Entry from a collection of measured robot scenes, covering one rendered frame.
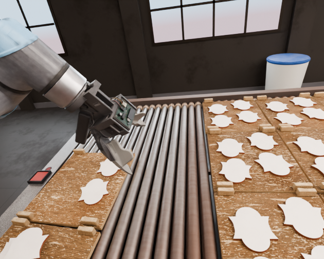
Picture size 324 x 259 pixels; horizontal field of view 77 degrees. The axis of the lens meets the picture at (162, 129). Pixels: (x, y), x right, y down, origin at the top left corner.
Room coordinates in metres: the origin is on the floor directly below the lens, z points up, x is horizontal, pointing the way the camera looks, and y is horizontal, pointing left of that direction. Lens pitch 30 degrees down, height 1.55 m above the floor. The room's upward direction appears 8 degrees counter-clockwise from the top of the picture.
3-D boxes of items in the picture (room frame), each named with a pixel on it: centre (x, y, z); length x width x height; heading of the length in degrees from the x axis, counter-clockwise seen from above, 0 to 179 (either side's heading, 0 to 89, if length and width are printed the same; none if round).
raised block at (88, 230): (0.43, 0.29, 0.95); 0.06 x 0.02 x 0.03; 75
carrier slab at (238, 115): (1.12, -0.45, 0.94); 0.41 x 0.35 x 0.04; 169
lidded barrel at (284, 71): (3.07, -2.04, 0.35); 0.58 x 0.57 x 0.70; 170
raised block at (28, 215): (0.53, 0.55, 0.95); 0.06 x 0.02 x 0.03; 76
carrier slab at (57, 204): (0.68, 0.37, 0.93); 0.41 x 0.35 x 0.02; 166
